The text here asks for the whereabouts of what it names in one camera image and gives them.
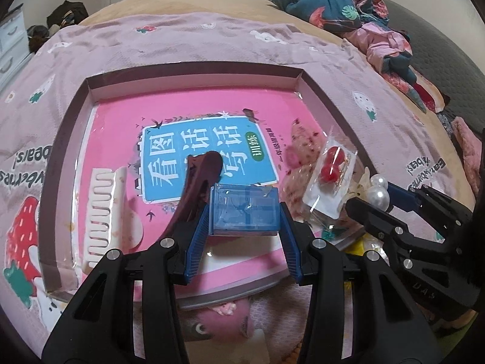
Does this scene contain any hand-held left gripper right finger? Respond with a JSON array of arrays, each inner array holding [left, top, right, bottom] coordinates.
[[279, 202, 442, 364]]

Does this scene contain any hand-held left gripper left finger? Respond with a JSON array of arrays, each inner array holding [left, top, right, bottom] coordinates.
[[42, 203, 211, 364]]

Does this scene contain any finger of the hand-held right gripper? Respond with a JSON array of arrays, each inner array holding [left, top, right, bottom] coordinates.
[[386, 182, 429, 214], [346, 196, 414, 259]]

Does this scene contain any pearl hair clip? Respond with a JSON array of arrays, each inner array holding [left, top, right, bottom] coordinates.
[[352, 169, 391, 213]]

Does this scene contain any small blue plastic box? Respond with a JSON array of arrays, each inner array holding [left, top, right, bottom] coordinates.
[[209, 183, 281, 236]]

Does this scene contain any maroon hair clip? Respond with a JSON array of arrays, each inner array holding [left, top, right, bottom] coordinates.
[[165, 151, 223, 236]]

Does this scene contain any red earrings clear packet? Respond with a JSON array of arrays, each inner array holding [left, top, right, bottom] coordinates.
[[303, 129, 360, 221]]

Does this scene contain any white hair claw clip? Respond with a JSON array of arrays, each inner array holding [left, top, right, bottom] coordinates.
[[82, 167, 127, 274]]

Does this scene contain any beige dotted bow scrunchie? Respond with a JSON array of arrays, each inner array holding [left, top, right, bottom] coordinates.
[[282, 119, 364, 243]]

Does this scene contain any shallow brown cardboard box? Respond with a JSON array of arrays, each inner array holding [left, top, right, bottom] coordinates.
[[40, 66, 380, 312]]

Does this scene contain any pink plush cloth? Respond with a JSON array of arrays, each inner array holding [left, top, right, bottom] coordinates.
[[440, 116, 482, 194]]

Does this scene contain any pink plush hair clip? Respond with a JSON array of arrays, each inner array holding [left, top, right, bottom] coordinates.
[[178, 294, 266, 353]]

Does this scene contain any pink book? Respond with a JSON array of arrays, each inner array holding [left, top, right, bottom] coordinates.
[[72, 95, 364, 300]]

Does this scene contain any grey headboard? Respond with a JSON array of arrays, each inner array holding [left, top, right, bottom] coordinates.
[[379, 0, 485, 130]]

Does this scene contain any pink floral garment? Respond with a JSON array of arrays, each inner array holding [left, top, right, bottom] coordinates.
[[343, 23, 448, 112]]

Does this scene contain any lilac printed blanket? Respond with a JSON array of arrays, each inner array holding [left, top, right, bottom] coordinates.
[[0, 11, 478, 349]]

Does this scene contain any dark floral quilt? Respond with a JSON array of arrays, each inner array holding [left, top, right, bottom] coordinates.
[[269, 0, 391, 33]]

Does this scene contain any pile of dark clothes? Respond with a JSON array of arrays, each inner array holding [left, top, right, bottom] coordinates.
[[26, 25, 52, 52]]

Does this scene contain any black bag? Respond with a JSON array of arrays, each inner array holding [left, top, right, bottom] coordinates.
[[46, 2, 89, 27]]

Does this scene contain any white drawer cabinet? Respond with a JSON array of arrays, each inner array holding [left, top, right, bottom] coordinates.
[[0, 4, 35, 84]]

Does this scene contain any yellow hair tie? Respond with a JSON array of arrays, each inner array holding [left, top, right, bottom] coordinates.
[[345, 235, 383, 258]]

